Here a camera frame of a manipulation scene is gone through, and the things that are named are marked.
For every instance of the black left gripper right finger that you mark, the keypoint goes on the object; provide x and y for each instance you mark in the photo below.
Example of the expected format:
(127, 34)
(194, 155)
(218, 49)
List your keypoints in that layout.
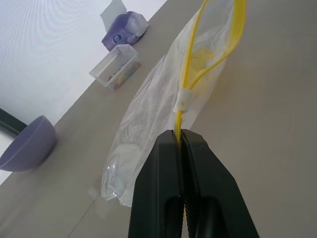
(213, 188)

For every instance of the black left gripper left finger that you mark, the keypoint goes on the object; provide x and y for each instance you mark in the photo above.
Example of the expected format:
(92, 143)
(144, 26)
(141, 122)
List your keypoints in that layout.
(156, 183)

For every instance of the clear yellow-zip plastic bag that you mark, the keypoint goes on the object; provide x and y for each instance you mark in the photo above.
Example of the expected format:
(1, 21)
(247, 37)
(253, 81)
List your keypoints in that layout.
(158, 104)

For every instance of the clear plastic storage box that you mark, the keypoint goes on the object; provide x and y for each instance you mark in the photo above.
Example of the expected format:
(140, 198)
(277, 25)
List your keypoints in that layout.
(115, 67)

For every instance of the purple plastic bowl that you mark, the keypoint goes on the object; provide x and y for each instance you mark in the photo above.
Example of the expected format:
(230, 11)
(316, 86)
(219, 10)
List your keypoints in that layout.
(27, 146)

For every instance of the purple tissue pack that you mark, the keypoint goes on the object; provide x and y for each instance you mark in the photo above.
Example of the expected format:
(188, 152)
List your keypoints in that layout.
(125, 31)

